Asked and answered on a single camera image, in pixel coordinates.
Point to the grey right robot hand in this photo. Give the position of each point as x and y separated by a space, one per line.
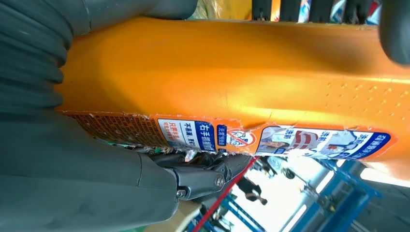
80 185

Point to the red pole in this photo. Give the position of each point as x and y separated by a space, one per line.
224 195

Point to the person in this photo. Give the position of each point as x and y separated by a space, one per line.
250 189

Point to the yellow taped cardboard sheet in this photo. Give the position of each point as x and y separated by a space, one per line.
230 9

